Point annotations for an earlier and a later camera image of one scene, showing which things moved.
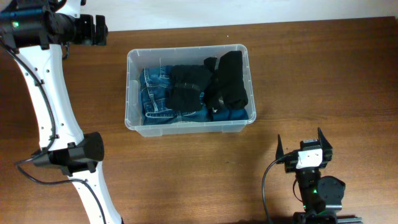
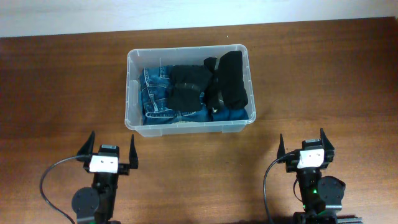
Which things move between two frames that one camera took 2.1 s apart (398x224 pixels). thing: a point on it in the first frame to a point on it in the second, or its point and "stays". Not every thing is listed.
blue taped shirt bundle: (230, 114) stays
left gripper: (88, 38) to (124, 168)
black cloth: (186, 82) stays
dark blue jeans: (154, 87) stays
